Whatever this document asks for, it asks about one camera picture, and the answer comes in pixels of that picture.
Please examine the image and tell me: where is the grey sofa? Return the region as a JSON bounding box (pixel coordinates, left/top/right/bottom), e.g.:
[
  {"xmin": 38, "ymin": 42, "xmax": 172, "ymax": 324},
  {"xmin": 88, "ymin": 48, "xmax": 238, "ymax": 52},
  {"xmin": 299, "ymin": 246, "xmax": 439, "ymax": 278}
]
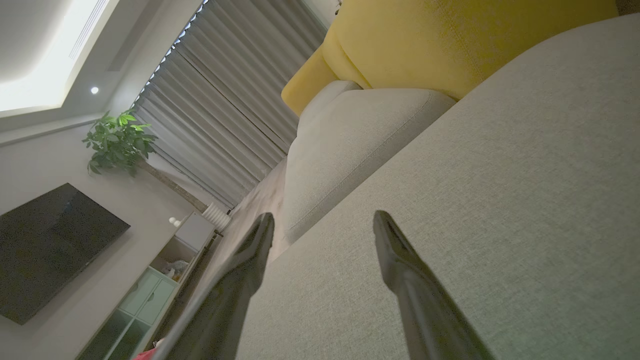
[{"xmin": 235, "ymin": 12, "xmax": 640, "ymax": 360}]

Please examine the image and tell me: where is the small grey sofa cushion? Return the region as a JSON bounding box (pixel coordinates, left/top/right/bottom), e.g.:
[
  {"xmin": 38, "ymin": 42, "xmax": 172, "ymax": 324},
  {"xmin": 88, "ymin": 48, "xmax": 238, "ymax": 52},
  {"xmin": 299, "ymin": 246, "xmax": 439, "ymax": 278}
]
[{"xmin": 282, "ymin": 80, "xmax": 457, "ymax": 244}]

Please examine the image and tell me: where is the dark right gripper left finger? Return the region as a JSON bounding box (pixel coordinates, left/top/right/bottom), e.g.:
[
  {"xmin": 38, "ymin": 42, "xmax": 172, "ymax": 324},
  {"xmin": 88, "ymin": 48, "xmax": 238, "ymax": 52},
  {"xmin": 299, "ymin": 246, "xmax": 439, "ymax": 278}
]
[{"xmin": 165, "ymin": 212, "xmax": 276, "ymax": 360}]

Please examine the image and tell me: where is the white ribbed plant pot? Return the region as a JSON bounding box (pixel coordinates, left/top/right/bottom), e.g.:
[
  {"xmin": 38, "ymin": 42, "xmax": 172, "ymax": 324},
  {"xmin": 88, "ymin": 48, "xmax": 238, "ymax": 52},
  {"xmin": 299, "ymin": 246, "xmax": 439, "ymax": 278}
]
[{"xmin": 202, "ymin": 202, "xmax": 232, "ymax": 232}]

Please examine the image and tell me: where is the pale green TV cabinet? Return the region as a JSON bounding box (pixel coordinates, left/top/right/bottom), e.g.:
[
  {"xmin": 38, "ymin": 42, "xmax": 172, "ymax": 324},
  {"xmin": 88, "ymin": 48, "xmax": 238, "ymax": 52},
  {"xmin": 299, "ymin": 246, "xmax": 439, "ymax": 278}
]
[{"xmin": 75, "ymin": 211, "xmax": 217, "ymax": 360}]

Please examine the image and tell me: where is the slotted ceiling air vent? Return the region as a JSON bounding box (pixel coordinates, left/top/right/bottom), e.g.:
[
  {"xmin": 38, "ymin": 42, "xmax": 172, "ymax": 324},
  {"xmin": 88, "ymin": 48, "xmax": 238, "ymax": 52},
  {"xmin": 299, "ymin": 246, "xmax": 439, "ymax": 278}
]
[{"xmin": 69, "ymin": 0, "xmax": 110, "ymax": 61}]

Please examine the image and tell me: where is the green leafy houseplant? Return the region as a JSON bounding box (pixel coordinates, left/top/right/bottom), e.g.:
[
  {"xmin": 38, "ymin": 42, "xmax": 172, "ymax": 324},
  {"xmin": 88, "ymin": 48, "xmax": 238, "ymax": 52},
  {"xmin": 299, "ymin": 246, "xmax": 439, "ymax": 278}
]
[{"xmin": 82, "ymin": 110, "xmax": 211, "ymax": 213}]

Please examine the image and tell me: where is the black flat television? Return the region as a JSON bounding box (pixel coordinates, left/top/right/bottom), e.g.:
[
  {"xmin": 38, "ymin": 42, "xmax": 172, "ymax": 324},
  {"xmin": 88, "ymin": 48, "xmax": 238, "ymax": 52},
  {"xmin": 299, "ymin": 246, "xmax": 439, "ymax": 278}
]
[{"xmin": 0, "ymin": 182, "xmax": 132, "ymax": 326}]

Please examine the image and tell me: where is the grey pleated curtain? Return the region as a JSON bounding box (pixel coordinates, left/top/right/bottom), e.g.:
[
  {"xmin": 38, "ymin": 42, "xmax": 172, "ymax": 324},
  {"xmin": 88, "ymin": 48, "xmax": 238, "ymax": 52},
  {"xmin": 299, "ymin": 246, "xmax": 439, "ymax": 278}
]
[{"xmin": 132, "ymin": 0, "xmax": 331, "ymax": 210}]

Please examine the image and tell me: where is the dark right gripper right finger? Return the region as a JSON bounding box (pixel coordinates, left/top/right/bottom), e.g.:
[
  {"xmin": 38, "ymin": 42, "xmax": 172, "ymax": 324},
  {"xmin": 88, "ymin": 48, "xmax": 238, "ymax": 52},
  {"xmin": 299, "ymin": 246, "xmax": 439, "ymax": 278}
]
[{"xmin": 372, "ymin": 210, "xmax": 496, "ymax": 360}]

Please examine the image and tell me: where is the yellow fabric cushion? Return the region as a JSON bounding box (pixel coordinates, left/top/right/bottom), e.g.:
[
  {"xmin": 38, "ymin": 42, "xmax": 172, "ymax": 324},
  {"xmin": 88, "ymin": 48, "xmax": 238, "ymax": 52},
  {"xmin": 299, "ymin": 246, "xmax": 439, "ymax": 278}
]
[{"xmin": 281, "ymin": 0, "xmax": 621, "ymax": 117}]

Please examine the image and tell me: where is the small toy figure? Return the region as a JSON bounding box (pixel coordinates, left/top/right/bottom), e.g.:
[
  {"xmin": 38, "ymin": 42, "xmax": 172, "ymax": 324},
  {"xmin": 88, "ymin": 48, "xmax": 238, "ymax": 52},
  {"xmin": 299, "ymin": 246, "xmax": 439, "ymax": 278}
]
[{"xmin": 161, "ymin": 259, "xmax": 190, "ymax": 280}]

